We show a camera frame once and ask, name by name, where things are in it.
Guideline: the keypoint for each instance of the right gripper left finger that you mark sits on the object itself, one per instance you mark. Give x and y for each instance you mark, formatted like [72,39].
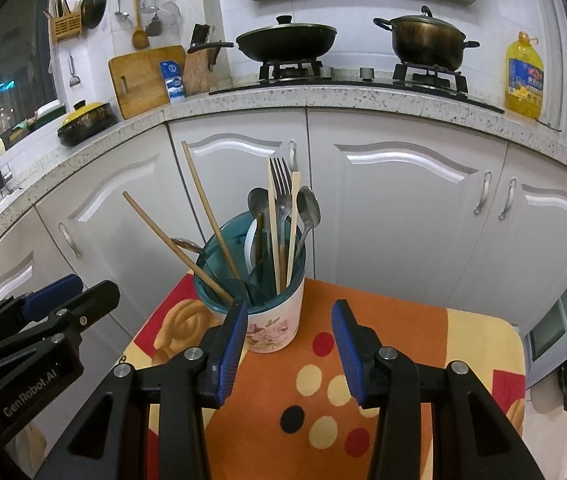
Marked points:
[107,439]

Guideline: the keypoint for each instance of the dark brown chopstick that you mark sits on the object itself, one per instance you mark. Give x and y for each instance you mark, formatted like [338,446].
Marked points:
[191,265]

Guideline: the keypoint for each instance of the steel spoon oval bowl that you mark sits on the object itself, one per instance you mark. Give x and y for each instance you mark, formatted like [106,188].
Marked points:
[188,245]

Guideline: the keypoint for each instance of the brown wooden chopstick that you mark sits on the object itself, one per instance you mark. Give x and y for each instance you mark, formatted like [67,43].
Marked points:
[209,212]

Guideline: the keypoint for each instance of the dark steel spoon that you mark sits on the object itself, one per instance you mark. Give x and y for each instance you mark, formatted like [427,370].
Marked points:
[258,203]

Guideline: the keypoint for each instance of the steel spoon round bowl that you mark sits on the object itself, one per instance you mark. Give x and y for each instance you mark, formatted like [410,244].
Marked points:
[309,212]

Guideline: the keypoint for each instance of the light wooden chopstick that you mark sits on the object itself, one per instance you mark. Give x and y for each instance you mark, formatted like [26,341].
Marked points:
[296,185]

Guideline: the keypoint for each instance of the pale wooden chopstick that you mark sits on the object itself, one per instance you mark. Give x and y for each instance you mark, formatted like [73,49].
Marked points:
[272,195]

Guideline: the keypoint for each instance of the steel fork wooden handle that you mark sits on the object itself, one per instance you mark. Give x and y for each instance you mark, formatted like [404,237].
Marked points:
[283,186]

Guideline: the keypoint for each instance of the white cabinet door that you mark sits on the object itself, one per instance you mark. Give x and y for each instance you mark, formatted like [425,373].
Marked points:
[230,151]
[403,201]
[102,236]
[519,267]

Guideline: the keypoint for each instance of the orange yellow patterned mat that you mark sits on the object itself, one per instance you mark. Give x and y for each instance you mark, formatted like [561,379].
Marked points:
[376,388]

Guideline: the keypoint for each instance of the teal floral utensil holder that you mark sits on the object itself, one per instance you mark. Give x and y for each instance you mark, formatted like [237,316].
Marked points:
[273,319]

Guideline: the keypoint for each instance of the yellow lidded black pot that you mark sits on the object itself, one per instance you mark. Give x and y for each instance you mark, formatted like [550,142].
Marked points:
[84,122]

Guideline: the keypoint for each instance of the hanging small steel scoop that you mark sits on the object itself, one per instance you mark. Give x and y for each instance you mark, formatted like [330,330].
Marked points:
[74,80]

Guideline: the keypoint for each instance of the wooden cutting board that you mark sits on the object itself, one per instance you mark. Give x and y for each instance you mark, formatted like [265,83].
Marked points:
[137,79]

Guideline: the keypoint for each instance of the speckled stone countertop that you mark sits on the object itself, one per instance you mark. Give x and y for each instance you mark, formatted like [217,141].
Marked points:
[59,165]

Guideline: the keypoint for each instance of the blue white salt bag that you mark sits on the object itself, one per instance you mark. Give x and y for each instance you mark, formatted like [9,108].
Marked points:
[173,80]

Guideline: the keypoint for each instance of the wooden knife block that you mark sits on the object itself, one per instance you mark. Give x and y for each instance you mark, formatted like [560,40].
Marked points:
[199,61]

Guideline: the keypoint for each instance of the wooden chopstick rack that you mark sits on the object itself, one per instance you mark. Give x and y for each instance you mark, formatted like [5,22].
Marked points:
[63,22]

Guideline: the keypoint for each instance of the hanging steel skimmer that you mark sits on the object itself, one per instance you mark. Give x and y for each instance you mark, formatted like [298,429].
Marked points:
[155,26]

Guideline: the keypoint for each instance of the hanging black frying pan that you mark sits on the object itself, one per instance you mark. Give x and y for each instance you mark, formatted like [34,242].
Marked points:
[92,12]

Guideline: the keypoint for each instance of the hanging steel ladle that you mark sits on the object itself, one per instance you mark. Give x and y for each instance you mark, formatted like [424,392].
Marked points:
[119,13]

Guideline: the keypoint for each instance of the black gas stove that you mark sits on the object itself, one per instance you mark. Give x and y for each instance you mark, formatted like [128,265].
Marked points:
[429,80]

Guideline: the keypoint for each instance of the yellow cooking oil bottle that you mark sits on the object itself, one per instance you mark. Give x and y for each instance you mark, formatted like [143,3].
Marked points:
[524,89]

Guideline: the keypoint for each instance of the hanging steel strainer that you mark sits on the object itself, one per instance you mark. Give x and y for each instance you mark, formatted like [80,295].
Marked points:
[171,8]

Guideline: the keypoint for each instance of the bronze cooking pot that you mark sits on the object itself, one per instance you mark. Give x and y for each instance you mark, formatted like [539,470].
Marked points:
[427,41]

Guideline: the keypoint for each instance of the black wok pan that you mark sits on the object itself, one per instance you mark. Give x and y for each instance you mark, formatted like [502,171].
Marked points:
[283,43]

